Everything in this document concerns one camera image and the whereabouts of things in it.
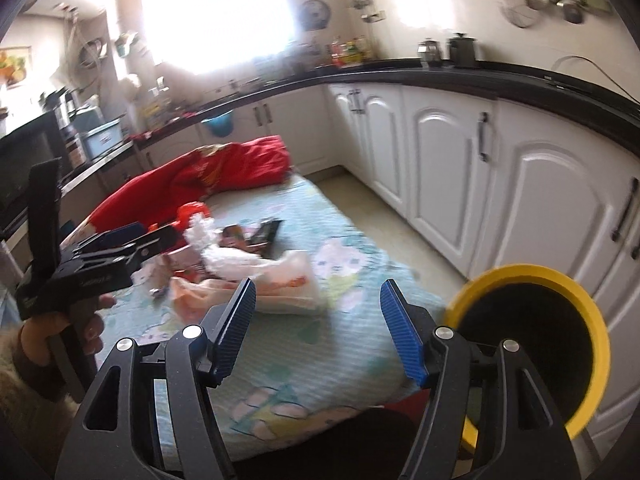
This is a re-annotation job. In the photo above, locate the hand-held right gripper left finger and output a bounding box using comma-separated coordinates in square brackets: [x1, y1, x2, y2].
[67, 277, 258, 480]

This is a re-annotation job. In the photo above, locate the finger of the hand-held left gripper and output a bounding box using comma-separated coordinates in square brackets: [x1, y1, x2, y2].
[62, 226, 182, 274]
[91, 223, 149, 242]

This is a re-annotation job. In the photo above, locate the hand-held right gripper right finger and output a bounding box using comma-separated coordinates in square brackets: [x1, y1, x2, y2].
[380, 279, 583, 480]

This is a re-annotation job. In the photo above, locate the white tissue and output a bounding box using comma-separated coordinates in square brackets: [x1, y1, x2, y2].
[184, 212, 262, 281]

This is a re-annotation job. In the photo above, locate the white plastic bag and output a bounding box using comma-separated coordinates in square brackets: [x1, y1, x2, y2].
[170, 249, 327, 317]

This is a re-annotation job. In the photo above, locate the brown chocolate bar wrapper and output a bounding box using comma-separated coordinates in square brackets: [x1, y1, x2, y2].
[221, 225, 261, 252]

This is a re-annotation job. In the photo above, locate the yellow rimmed black trash bin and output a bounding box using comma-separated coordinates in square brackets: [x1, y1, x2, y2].
[442, 262, 612, 453]

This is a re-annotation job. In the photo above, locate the person's left forearm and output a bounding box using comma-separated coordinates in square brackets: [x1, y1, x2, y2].
[0, 332, 83, 466]

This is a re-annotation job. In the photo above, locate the person's left hand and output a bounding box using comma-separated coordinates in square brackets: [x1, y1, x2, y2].
[20, 294, 117, 362]

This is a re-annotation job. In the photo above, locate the pink white packet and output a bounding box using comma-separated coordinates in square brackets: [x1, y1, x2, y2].
[160, 247, 206, 281]

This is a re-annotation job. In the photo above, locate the red white candy wrapper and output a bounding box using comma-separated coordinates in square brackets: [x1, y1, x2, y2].
[170, 202, 211, 231]

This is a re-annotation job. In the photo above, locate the cartoon cat printed bed sheet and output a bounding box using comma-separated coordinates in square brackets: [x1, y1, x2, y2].
[60, 175, 448, 448]

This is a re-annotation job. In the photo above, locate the light blue plastic crate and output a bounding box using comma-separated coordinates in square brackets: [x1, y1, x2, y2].
[75, 110, 127, 159]

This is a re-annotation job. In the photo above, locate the black green snack wrapper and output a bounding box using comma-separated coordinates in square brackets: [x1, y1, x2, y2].
[252, 218, 284, 261]

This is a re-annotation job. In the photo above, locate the red blanket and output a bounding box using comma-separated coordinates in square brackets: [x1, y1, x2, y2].
[82, 135, 293, 231]

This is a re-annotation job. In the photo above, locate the black microwave oven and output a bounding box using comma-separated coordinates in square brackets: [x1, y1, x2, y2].
[0, 110, 64, 212]

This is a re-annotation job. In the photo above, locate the blue plastic basin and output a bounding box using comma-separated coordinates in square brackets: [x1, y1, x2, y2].
[200, 112, 236, 137]

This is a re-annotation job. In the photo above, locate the white kitchen cabinet row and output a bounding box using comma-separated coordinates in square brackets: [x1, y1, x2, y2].
[195, 82, 640, 321]

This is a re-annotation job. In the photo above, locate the bright kitchen window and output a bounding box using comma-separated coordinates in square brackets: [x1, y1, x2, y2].
[137, 0, 297, 79]

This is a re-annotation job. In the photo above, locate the black kitchen countertop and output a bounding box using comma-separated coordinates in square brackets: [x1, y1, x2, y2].
[135, 57, 640, 161]

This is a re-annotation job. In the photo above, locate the cluster of condiment bottles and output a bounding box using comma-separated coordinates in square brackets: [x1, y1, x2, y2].
[329, 35, 372, 69]

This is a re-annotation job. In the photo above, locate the steel kettle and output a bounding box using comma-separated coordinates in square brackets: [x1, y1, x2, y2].
[417, 37, 444, 69]

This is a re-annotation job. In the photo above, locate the dark lidded pot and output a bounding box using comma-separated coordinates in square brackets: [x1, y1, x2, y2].
[446, 32, 479, 69]

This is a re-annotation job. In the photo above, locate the fruit wall poster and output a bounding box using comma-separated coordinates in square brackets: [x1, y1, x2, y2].
[0, 46, 32, 87]

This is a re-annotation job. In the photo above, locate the black cable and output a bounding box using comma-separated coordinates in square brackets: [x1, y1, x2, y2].
[550, 54, 632, 97]

